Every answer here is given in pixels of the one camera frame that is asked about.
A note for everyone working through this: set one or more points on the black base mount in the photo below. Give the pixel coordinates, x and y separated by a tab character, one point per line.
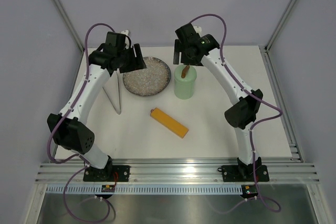
236	173
120	173

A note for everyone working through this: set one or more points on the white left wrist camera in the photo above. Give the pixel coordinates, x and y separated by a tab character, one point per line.
128	39

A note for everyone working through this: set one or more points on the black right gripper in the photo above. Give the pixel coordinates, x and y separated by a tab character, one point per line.
178	48

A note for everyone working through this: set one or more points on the aluminium front rail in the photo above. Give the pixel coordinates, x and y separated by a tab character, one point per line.
184	171

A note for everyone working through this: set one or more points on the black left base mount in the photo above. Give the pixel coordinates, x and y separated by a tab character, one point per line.
120	173

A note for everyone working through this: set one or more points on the aluminium left frame post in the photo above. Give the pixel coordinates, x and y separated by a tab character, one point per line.
69	25

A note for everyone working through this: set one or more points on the aluminium corner frame post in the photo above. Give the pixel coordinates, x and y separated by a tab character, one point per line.
280	24

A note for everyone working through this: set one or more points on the yellow rectangular box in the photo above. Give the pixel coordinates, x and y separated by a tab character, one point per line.
167	121

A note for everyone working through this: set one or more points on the metal food tongs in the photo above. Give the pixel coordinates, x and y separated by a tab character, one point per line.
112	90

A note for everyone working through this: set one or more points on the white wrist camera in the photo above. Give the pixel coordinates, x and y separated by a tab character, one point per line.
128	39
198	29

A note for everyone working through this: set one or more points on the green cylindrical lunch container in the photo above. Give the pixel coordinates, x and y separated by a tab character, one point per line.
184	88

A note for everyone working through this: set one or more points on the green round lid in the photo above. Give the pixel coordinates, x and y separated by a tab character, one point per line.
185	74

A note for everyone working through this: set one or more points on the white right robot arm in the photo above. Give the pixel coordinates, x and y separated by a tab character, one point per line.
245	105

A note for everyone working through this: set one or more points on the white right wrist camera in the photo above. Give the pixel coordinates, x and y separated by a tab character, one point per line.
198	29

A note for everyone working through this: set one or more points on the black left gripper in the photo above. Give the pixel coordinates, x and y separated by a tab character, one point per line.
137	63

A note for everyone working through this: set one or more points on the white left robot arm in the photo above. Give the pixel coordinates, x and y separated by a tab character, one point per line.
69	127

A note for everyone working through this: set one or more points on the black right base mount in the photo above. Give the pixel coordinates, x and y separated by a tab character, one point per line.
236	173

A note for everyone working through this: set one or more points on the white slotted cable duct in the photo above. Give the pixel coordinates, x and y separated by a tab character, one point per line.
123	189

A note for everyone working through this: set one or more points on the glittery round plate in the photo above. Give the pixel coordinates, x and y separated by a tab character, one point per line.
149	81

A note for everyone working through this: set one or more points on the aluminium right frame rail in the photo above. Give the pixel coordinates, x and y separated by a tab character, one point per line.
297	155

